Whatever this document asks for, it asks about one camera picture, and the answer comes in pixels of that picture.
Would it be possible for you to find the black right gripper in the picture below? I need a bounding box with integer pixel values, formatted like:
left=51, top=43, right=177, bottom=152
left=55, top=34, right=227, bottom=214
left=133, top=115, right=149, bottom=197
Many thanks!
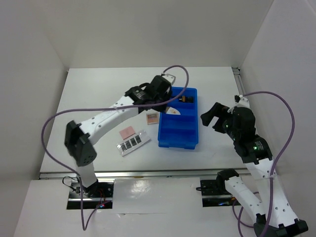
left=200, top=101, right=239, bottom=139

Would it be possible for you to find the white egg-shaped foundation bottle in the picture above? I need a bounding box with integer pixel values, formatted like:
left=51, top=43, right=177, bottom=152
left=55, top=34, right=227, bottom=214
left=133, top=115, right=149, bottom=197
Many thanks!
left=165, top=107, right=181, bottom=115

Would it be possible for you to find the pink blush compact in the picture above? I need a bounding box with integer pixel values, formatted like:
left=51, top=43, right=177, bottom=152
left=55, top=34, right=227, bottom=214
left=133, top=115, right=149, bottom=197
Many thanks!
left=146, top=113, right=159, bottom=125

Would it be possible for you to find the black eyeshadow palette pack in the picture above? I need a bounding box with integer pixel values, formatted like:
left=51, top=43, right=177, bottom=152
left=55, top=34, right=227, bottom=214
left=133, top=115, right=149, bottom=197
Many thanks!
left=117, top=130, right=151, bottom=157

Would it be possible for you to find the pink paper packet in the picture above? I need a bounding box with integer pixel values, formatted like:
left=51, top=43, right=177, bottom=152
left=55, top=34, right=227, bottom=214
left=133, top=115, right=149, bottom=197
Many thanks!
left=119, top=126, right=135, bottom=140

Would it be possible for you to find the short kabuki makeup brush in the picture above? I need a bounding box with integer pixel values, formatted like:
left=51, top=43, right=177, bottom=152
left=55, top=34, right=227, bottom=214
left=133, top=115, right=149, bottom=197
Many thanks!
left=179, top=96, right=187, bottom=103

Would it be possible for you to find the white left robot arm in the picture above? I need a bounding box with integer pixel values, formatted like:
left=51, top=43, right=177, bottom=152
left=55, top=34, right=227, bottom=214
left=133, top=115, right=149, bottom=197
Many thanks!
left=64, top=74, right=175, bottom=197

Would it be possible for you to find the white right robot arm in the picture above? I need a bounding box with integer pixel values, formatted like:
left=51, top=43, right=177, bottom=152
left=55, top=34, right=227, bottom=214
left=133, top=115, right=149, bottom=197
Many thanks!
left=201, top=102, right=309, bottom=237

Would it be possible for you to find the blue plastic organizer tray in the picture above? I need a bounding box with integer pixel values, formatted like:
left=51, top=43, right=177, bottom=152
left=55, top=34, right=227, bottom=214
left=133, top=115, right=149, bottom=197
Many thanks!
left=158, top=87, right=199, bottom=150

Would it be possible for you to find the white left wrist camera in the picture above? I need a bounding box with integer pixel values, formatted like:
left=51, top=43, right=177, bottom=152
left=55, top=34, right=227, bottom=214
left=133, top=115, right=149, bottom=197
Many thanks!
left=161, top=74, right=176, bottom=85

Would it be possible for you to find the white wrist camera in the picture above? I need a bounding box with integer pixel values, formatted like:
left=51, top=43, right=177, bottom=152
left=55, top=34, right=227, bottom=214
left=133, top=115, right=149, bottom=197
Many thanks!
left=234, top=95, right=250, bottom=108
left=161, top=74, right=176, bottom=85

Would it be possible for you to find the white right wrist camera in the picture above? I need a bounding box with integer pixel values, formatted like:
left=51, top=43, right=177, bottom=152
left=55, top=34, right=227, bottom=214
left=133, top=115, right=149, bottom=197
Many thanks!
left=234, top=95, right=250, bottom=108

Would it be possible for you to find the aluminium rail right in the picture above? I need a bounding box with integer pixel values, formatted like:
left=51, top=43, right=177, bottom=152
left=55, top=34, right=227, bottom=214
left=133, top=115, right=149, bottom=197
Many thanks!
left=232, top=67, right=246, bottom=95

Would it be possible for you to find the aluminium rail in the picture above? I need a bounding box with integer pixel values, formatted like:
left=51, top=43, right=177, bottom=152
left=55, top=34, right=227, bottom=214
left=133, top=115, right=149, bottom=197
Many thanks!
left=232, top=67, right=246, bottom=95
left=39, top=168, right=250, bottom=180

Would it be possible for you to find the aluminium rail front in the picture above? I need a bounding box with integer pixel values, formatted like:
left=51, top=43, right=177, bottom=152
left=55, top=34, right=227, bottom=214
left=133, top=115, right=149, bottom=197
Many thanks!
left=39, top=168, right=250, bottom=180

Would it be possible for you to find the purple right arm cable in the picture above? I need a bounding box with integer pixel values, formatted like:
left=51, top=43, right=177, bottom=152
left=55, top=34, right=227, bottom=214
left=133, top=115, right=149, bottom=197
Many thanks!
left=232, top=91, right=296, bottom=237

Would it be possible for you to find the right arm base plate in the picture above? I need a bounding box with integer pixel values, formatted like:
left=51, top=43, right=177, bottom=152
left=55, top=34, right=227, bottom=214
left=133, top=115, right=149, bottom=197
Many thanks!
left=196, top=180, right=236, bottom=207

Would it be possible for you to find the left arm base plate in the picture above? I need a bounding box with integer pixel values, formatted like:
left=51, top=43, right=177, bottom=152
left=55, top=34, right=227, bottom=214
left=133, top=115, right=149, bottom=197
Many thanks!
left=67, top=180, right=114, bottom=210

